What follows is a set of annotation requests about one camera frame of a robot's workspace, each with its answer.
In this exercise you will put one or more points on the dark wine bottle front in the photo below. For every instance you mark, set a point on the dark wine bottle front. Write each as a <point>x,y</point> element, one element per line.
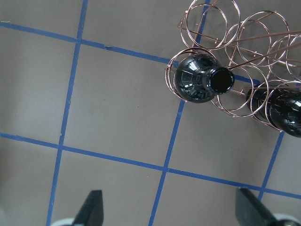
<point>200,77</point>

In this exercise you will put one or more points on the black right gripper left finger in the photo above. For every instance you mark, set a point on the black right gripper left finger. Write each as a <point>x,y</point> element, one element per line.
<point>91,212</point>

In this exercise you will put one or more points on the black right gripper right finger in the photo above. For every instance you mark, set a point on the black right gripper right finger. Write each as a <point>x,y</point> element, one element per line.
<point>251,212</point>

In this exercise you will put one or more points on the dark wine bottle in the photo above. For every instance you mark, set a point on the dark wine bottle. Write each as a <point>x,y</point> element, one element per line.
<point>281,107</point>
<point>200,77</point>

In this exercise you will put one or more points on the copper wire wine basket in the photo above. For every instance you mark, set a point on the copper wire wine basket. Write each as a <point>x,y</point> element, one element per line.
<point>261,51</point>

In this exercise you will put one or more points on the dark wine bottle back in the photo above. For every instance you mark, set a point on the dark wine bottle back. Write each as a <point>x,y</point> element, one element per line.
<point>281,107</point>

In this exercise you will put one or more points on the brown paper table mat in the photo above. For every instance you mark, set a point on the brown paper table mat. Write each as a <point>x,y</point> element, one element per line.
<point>84,106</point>

